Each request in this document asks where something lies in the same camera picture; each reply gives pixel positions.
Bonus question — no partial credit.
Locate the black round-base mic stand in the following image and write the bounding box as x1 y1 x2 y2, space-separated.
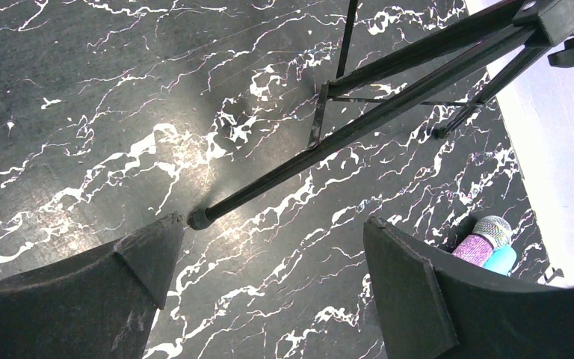
543 266 564 286

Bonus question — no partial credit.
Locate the black tripod music stand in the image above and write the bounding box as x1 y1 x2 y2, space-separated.
188 1 574 230

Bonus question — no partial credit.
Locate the purple glitter microphone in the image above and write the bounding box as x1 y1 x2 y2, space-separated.
451 215 513 267

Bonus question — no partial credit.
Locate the blue toy microphone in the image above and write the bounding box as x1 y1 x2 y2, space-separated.
483 246 518 276

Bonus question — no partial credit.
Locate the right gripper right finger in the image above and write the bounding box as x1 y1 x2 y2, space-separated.
363 218 574 358

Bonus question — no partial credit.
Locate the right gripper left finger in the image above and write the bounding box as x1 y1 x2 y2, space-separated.
0 213 184 358

